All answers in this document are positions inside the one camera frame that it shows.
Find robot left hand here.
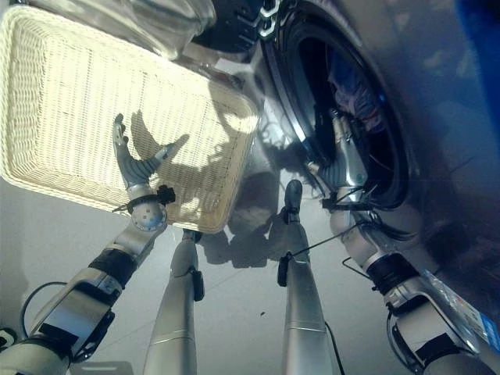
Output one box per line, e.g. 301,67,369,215
112,112,181,188

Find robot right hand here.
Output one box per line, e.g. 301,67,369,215
308,109,368,189

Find purple clothes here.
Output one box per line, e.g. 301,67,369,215
327,50,388,133

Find grey front-load washing machine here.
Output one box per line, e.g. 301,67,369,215
187,0,500,375

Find label sticker on washing machine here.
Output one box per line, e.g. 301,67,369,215
424,268,498,353

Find white wicker laundry basket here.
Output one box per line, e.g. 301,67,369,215
0,5,262,235

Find robot left leg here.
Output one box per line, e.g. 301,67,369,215
141,228,206,375

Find robot leg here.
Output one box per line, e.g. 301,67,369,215
141,228,206,375
276,179,338,375

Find robot right leg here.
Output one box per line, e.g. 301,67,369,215
276,179,338,375

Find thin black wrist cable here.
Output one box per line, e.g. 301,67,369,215
291,220,376,292

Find black cable loop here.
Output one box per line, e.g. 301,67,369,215
20,280,66,333

